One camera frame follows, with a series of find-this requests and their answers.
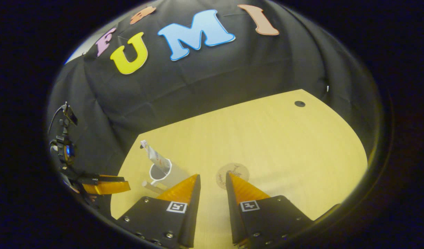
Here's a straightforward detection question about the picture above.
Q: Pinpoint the white toothpaste tube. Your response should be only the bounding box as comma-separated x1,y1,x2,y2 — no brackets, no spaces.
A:
140,140,172,173

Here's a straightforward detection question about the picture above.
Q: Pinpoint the round brown coaster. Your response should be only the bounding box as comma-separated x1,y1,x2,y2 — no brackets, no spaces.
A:
216,163,250,190

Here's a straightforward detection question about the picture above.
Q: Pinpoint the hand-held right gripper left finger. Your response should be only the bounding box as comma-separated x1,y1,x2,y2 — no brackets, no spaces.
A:
117,174,201,249

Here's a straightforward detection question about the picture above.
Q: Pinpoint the white cup with wooden handle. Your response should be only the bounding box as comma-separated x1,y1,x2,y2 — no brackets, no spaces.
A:
142,158,191,194

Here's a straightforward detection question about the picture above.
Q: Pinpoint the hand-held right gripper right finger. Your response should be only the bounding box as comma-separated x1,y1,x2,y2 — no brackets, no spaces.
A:
226,172,313,248

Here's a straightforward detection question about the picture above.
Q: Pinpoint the light wooden desktop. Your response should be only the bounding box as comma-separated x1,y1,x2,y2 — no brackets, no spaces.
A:
110,89,368,248

